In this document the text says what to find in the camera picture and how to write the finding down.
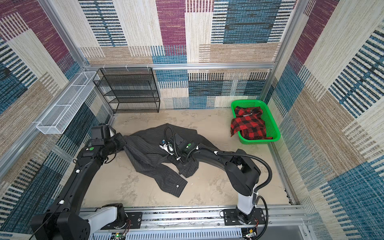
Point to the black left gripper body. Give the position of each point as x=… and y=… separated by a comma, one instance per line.
x=116, y=143

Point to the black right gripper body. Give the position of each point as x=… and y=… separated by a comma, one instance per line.
x=178, y=151

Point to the dark grey striped shirt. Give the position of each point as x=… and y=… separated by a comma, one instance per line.
x=143, y=150

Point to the green plastic basket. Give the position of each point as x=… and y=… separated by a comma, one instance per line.
x=272, y=129

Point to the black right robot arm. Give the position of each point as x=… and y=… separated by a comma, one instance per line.
x=247, y=174

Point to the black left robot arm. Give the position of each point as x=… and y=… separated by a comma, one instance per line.
x=62, y=220

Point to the red black plaid shirt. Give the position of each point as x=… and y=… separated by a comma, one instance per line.
x=249, y=123

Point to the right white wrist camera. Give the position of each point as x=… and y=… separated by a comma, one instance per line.
x=167, y=146

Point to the black wire shelf rack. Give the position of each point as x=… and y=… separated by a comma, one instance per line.
x=129, y=90

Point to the white wire mesh tray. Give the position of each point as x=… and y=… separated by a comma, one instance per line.
x=60, y=115

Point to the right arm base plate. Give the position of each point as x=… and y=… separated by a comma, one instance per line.
x=234, y=217

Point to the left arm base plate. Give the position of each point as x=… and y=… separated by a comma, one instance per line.
x=132, y=220

